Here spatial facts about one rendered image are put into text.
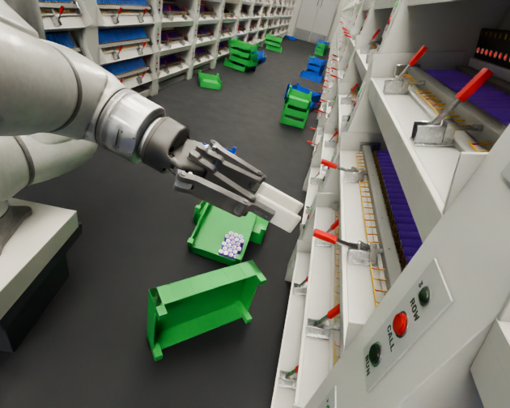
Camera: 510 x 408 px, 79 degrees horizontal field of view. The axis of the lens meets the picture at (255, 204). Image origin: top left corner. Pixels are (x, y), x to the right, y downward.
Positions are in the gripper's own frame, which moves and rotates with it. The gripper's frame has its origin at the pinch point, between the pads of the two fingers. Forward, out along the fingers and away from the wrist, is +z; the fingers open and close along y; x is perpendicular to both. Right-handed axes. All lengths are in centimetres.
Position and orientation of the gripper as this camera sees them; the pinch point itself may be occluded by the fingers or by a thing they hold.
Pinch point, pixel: (277, 207)
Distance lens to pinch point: 45.3
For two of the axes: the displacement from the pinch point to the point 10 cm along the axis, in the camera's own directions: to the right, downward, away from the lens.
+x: 4.4, -7.1, -5.6
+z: 8.7, 4.8, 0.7
